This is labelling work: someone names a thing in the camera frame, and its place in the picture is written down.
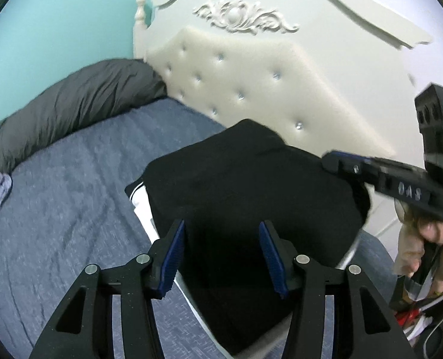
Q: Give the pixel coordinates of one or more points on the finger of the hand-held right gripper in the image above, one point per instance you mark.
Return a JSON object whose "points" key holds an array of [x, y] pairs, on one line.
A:
{"points": [[346, 166]]}

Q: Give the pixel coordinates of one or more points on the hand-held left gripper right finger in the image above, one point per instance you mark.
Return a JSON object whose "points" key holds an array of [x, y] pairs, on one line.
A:
{"points": [[275, 261]]}

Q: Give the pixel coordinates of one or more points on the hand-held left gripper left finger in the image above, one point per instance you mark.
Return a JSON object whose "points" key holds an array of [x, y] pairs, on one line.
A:
{"points": [[173, 258]]}

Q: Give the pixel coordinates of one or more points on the stack of clothes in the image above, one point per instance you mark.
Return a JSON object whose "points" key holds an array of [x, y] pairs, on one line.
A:
{"points": [[141, 205]]}

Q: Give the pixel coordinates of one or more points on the black fleece garment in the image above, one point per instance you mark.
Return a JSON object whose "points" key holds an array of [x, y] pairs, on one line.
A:
{"points": [[244, 187]]}

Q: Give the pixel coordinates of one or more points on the cream tufted headboard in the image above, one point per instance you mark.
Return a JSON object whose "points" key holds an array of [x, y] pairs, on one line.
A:
{"points": [[262, 63]]}

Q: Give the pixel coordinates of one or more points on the red white packaging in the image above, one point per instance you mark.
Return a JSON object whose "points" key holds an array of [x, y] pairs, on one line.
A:
{"points": [[415, 318]]}

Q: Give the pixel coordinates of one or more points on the grey rolled duvet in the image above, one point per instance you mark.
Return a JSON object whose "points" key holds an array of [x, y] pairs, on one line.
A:
{"points": [[75, 97]]}

